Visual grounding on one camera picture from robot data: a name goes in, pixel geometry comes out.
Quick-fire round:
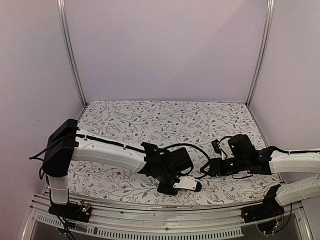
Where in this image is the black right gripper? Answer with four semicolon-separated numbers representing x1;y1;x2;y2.
200;156;249;177

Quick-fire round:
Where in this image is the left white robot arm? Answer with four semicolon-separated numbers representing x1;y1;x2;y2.
31;119;201;222

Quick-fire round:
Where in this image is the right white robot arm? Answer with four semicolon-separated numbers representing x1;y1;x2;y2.
200;134;320;223

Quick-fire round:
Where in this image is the floral patterned table mat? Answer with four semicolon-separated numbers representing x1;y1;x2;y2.
68;100;282;206

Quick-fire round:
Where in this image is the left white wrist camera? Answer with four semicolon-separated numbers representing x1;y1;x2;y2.
173;176;202;192

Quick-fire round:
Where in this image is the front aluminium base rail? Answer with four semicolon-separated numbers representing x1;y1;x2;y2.
20;192;315;240

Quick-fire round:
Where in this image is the right aluminium frame post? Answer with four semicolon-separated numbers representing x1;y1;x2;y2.
245;0;275;108

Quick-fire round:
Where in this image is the aluminium frame post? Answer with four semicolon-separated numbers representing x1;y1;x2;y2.
56;0;88;107
245;0;275;108

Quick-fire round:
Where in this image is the left aluminium frame post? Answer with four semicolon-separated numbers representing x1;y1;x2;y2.
56;0;88;107

